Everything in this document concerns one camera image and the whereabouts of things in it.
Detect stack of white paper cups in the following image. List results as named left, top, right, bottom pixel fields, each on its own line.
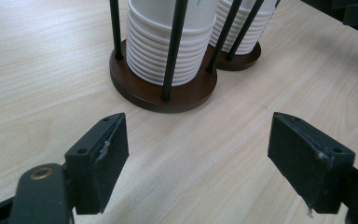
left=125, top=0, right=220, bottom=87
left=209, top=0, right=279, bottom=56

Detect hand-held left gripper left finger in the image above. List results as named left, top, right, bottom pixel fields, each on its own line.
left=64, top=112, right=130, bottom=216

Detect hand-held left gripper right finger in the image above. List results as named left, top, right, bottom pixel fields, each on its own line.
left=267, top=111, right=356, bottom=216

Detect brown cup holder black rods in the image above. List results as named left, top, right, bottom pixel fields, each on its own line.
left=108, top=0, right=282, bottom=114

